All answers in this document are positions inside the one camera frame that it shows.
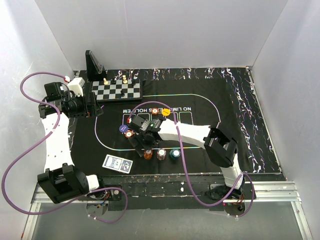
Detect orange red chip stack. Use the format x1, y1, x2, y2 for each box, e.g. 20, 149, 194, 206
143, 149, 153, 160

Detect orange chips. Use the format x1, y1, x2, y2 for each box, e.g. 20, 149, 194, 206
151, 108, 160, 115
124, 130, 134, 138

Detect pink blue chip stack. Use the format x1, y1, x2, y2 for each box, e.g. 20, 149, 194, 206
157, 148, 167, 161

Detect yellow big blind button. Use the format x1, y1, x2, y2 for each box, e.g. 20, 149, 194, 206
161, 108, 171, 117

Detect blue small blind button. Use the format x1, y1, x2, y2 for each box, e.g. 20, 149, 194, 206
119, 124, 128, 133

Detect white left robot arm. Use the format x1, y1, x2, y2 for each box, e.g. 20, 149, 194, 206
37, 77, 107, 204

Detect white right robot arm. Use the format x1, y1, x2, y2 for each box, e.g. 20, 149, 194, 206
127, 115, 245, 199

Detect blue playing card box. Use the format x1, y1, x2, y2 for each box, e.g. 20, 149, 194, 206
102, 154, 133, 174

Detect black white chessboard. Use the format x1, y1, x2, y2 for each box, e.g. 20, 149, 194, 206
91, 79, 143, 103

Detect green blue chip stack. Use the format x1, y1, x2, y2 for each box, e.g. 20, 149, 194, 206
169, 148, 181, 160

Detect black poker table mat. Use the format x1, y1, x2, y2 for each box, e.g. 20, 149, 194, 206
71, 78, 253, 176

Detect black triangular stand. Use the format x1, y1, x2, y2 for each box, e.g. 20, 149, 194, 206
85, 50, 107, 82

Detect black marbled table cover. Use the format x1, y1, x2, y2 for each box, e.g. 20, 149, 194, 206
67, 66, 283, 175

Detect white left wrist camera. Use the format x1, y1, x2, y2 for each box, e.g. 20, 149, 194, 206
67, 77, 85, 97

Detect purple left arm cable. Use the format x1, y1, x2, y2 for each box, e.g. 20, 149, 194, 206
1, 71, 72, 215

